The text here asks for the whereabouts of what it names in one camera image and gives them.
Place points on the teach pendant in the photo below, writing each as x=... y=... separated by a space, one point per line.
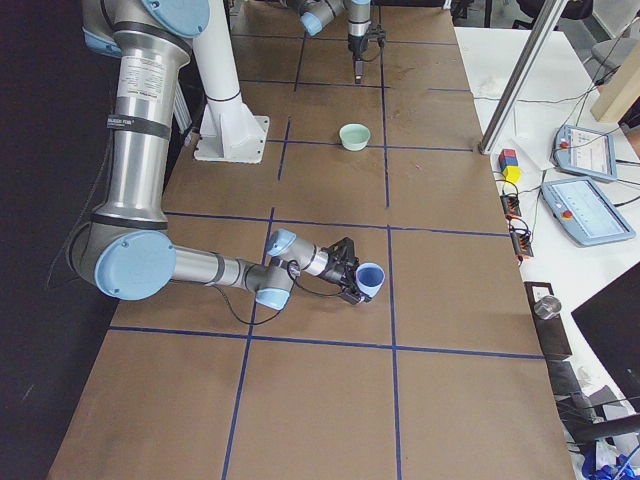
x=585 y=213
x=582 y=151

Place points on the black power strip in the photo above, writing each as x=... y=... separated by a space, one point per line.
x=521 y=241
x=511 y=206

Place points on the black power strip near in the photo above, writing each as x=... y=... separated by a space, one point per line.
x=521 y=241

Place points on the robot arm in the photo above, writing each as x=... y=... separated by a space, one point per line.
x=124 y=250
x=316 y=15

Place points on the black power strip far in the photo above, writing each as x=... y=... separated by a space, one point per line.
x=511 y=206

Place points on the black box under cup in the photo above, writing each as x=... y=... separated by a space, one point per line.
x=551 y=333

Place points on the aluminium frame post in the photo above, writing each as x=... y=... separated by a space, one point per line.
x=549 y=15

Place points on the steel cup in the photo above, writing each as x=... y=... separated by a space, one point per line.
x=547 y=307

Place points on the blue-grey plastic cup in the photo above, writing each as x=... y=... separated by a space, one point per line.
x=369 y=278

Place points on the near teach pendant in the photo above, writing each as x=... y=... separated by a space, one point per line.
x=585 y=213

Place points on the blue block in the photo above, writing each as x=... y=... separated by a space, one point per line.
x=505 y=165

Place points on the far teach pendant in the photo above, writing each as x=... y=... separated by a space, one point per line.
x=582 y=151

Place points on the yellow block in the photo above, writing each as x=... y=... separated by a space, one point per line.
x=511 y=173

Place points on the black monitor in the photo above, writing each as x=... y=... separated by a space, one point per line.
x=609 y=321

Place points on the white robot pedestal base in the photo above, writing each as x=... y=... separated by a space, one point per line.
x=229 y=132

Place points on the light green bowl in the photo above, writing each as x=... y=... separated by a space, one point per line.
x=354 y=136

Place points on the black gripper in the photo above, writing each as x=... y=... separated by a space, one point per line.
x=333 y=273
x=355 y=46

